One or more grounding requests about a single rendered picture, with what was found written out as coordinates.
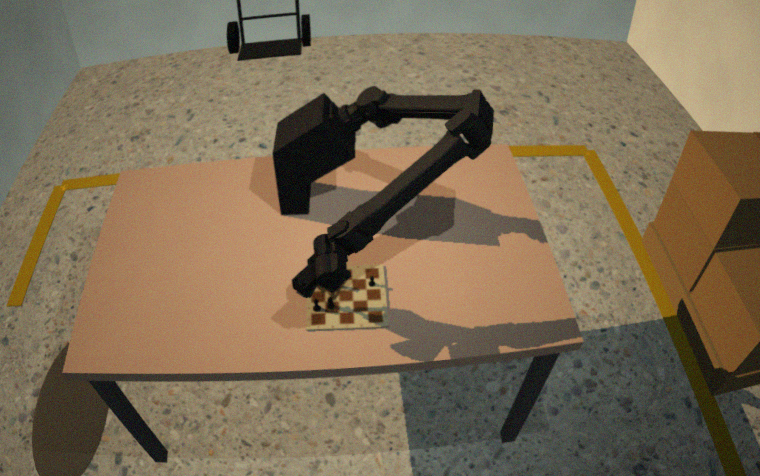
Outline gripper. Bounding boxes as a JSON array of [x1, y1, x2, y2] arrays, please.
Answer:
[[317, 270, 351, 300]]

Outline tan and brown chessboard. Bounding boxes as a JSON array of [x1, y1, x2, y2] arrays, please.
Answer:
[[306, 264, 389, 331]]

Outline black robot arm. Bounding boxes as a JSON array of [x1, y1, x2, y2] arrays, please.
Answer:
[[292, 86, 494, 298]]

